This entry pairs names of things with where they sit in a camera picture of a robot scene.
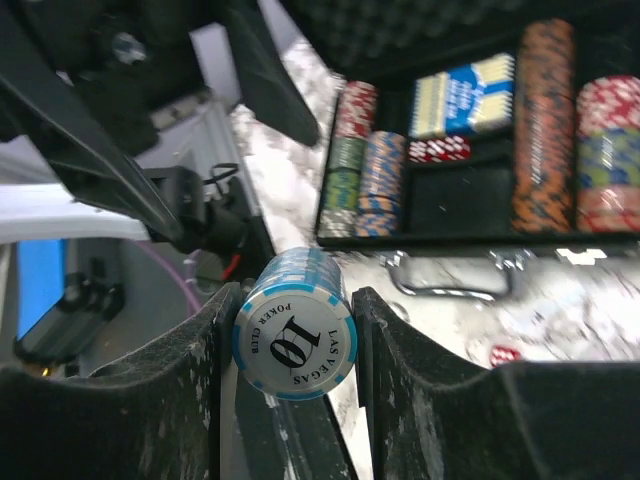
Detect green grey chip row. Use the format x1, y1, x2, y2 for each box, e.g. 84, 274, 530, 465
318, 81, 378, 238

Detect blue playing card deck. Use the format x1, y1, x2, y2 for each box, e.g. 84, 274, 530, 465
408, 52, 516, 139

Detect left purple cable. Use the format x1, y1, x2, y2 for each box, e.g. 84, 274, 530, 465
134, 239, 204, 316

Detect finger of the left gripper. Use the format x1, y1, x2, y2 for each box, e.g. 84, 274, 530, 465
224, 0, 320, 146
1, 1, 184, 241

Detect red green chip row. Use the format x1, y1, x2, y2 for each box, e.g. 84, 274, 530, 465
577, 75, 639, 232

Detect black foam-lined poker case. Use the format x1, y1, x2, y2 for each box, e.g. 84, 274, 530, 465
284, 1, 639, 278

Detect light blue poker chip stack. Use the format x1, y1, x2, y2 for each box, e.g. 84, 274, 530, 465
232, 247, 358, 401

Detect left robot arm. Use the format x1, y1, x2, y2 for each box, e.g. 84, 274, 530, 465
1, 1, 319, 241

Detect red die lower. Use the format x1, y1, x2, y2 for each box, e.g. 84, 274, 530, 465
489, 345, 523, 368

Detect orange black chip row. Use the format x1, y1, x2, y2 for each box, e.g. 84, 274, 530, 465
512, 19, 575, 233

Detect blue tan chip row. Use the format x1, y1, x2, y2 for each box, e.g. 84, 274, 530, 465
355, 131, 406, 238

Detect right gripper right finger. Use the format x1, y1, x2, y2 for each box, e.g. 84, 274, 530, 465
352, 287, 639, 479

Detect red dice in case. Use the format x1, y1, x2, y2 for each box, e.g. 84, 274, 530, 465
408, 136, 471, 164

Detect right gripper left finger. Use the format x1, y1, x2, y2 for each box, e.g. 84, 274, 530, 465
1, 283, 243, 479

